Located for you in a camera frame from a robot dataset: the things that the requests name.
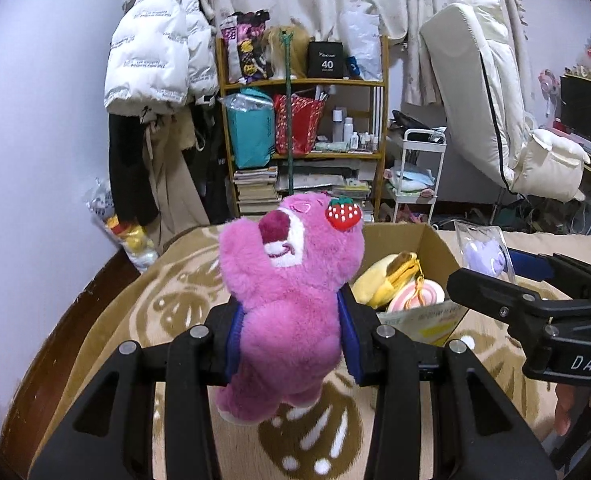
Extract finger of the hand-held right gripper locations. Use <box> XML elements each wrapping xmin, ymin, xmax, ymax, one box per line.
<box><xmin>445</xmin><ymin>267</ymin><xmax>552</xmax><ymax>332</ymax></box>
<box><xmin>505</xmin><ymin>247</ymin><xmax>591</xmax><ymax>302</ymax></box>

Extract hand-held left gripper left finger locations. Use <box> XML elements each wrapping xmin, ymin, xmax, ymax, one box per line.
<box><xmin>28</xmin><ymin>301</ymin><xmax>249</xmax><ymax>480</ymax></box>

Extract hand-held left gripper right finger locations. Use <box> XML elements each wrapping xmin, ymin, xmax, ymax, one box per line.
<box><xmin>336</xmin><ymin>287</ymin><xmax>559</xmax><ymax>480</ymax></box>

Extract purple plush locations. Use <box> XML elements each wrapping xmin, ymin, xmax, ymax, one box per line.
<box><xmin>454</xmin><ymin>220</ymin><xmax>519</xmax><ymax>281</ymax></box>

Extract pink bear plush toy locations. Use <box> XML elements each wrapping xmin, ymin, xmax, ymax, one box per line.
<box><xmin>214</xmin><ymin>191</ymin><xmax>366</xmax><ymax>426</ymax></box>

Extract printed cardboard box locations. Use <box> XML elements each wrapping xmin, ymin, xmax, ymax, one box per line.
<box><xmin>348</xmin><ymin>222</ymin><xmax>471</xmax><ymax>348</ymax></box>

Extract pink swirl roll plush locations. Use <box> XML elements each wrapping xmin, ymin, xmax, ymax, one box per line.
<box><xmin>388</xmin><ymin>280</ymin><xmax>449</xmax><ymax>313</ymax></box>

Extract yellow plush toy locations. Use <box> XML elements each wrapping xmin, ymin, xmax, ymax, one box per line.
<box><xmin>351</xmin><ymin>252</ymin><xmax>423</xmax><ymax>308</ymax></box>

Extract person's right hand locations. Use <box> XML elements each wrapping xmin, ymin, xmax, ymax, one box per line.
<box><xmin>554</xmin><ymin>382</ymin><xmax>591</xmax><ymax>437</ymax></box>

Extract white duvet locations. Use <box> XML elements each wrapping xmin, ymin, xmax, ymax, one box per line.
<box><xmin>513</xmin><ymin>127</ymin><xmax>591</xmax><ymax>203</ymax></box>

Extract stack of books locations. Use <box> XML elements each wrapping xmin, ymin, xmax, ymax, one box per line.
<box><xmin>233</xmin><ymin>167</ymin><xmax>282</xmax><ymax>217</ymax></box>

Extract clear bag of toys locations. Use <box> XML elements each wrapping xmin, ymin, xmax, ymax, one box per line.
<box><xmin>86</xmin><ymin>177</ymin><xmax>159</xmax><ymax>273</ymax></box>

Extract white trolley cart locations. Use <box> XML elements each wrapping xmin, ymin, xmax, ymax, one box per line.
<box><xmin>383</xmin><ymin>127</ymin><xmax>447</xmax><ymax>223</ymax></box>

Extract pile of magazines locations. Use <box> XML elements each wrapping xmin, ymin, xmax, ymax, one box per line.
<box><xmin>276</xmin><ymin>162</ymin><xmax>376</xmax><ymax>211</ymax></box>

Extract beige hanging trousers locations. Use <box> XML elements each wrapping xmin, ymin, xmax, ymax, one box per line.
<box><xmin>143</xmin><ymin>107</ymin><xmax>211</xmax><ymax>241</ymax></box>

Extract black monitor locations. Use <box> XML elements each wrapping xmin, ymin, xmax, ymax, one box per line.
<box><xmin>559</xmin><ymin>74</ymin><xmax>591</xmax><ymax>147</ymax></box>

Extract dark hanging coat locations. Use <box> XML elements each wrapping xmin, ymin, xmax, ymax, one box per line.
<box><xmin>183</xmin><ymin>100</ymin><xmax>232</xmax><ymax>226</ymax></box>

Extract black bag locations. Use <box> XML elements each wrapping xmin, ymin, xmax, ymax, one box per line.
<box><xmin>389</xmin><ymin>110</ymin><xmax>446</xmax><ymax>133</ymax></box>

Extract small pink fan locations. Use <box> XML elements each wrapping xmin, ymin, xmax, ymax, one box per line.
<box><xmin>538</xmin><ymin>69</ymin><xmax>560</xmax><ymax>121</ymax></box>

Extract white folded mattress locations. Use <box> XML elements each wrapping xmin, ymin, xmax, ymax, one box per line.
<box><xmin>419</xmin><ymin>0</ymin><xmax>533</xmax><ymax>193</ymax></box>

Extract row of cosmetic bottles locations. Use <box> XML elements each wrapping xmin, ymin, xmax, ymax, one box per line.
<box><xmin>331</xmin><ymin>107</ymin><xmax>379</xmax><ymax>153</ymax></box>

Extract black hanging garment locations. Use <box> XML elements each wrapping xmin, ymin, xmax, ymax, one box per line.
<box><xmin>108</xmin><ymin>112</ymin><xmax>159</xmax><ymax>226</ymax></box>

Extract green pole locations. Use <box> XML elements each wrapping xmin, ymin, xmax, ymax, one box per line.
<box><xmin>277</xmin><ymin>30</ymin><xmax>299</xmax><ymax>196</ymax></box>

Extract red gift bag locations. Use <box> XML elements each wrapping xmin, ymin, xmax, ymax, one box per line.
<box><xmin>274</xmin><ymin>92</ymin><xmax>326</xmax><ymax>156</ymax></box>

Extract teal bag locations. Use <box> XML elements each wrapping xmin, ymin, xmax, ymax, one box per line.
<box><xmin>224</xmin><ymin>89</ymin><xmax>276</xmax><ymax>170</ymax></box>

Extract wooden shelf rack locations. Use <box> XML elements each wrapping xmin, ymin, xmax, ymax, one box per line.
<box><xmin>216</xmin><ymin>35</ymin><xmax>391</xmax><ymax>221</ymax></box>

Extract white plastic bag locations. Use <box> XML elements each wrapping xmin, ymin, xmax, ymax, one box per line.
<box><xmin>339</xmin><ymin>10</ymin><xmax>382</xmax><ymax>81</ymax></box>

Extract black box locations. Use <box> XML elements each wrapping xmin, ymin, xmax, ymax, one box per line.
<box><xmin>307</xmin><ymin>40</ymin><xmax>346</xmax><ymax>78</ymax></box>

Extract blonde wig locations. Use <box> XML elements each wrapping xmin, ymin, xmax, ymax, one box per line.
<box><xmin>263</xmin><ymin>25</ymin><xmax>311</xmax><ymax>80</ymax></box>

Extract purple printed bag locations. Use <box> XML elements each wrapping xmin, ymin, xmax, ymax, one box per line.
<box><xmin>220</xmin><ymin>10</ymin><xmax>271</xmax><ymax>83</ymax></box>

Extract white puffer jacket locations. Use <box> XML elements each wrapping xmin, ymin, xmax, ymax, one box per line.
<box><xmin>103</xmin><ymin>0</ymin><xmax>221</xmax><ymax>116</ymax></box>

